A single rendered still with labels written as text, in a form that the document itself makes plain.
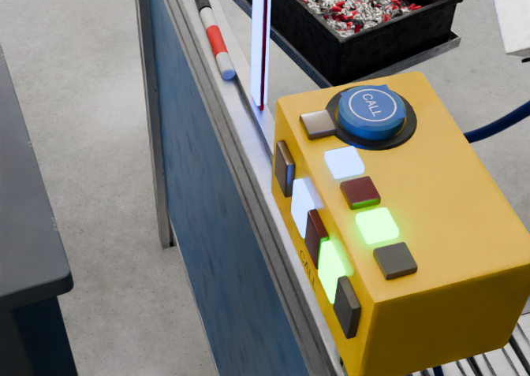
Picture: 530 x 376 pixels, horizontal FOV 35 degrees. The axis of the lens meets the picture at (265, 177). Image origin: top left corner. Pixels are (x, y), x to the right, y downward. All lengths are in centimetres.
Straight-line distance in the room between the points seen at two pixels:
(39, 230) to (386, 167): 28
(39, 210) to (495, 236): 35
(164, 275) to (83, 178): 33
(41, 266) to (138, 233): 121
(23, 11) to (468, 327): 207
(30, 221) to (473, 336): 33
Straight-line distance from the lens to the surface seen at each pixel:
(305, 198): 48
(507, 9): 83
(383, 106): 51
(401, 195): 47
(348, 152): 48
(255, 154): 78
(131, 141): 202
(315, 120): 50
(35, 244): 64
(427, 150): 50
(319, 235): 47
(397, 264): 43
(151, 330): 169
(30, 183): 68
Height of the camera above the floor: 142
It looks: 48 degrees down
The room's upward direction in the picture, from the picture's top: 2 degrees clockwise
